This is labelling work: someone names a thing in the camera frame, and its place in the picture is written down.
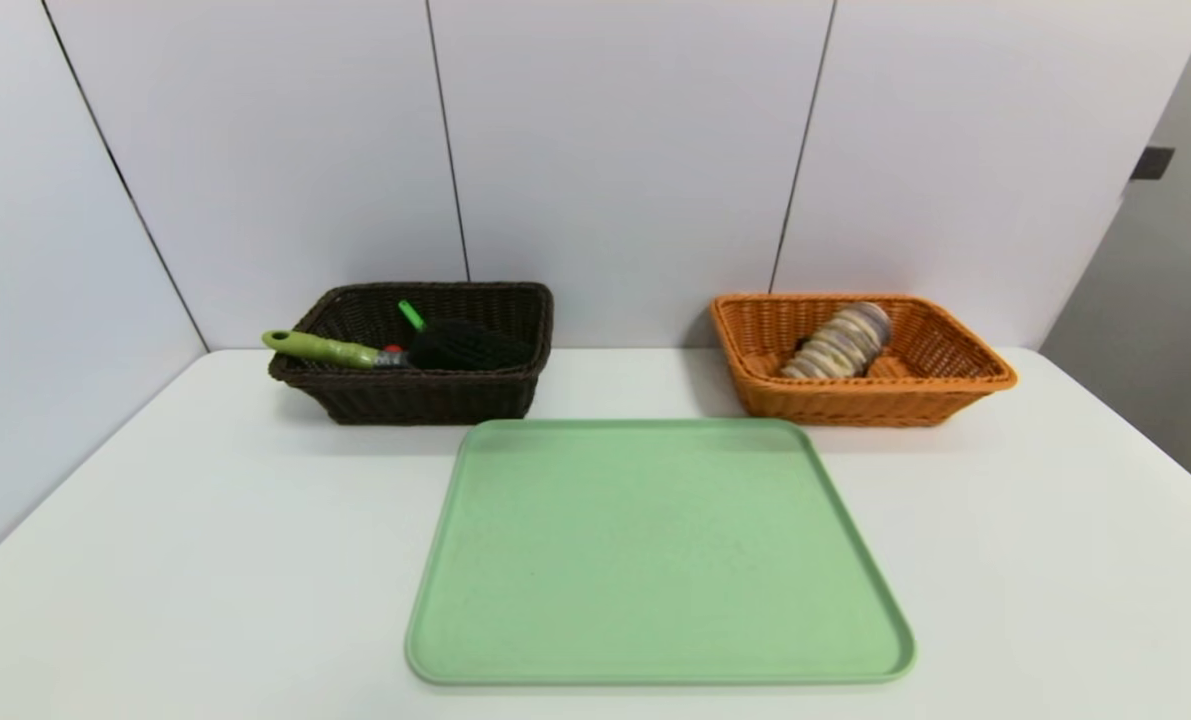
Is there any black brush with green handle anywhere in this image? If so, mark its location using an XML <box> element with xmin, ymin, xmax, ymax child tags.
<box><xmin>261</xmin><ymin>319</ymin><xmax>534</xmax><ymax>372</ymax></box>

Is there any swirled purple bread roll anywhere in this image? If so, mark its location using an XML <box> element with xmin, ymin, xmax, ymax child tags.
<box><xmin>781</xmin><ymin>301</ymin><xmax>893</xmax><ymax>380</ymax></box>

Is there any dark brown wicker basket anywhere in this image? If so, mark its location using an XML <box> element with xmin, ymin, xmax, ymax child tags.
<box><xmin>266</xmin><ymin>281</ymin><xmax>554</xmax><ymax>425</ymax></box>

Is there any orange wicker basket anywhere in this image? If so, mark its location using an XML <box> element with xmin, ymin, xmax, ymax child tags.
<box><xmin>710</xmin><ymin>292</ymin><xmax>1019</xmax><ymax>428</ymax></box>

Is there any light green plastic tray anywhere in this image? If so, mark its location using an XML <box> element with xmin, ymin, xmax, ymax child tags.
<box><xmin>404</xmin><ymin>417</ymin><xmax>918</xmax><ymax>687</ymax></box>

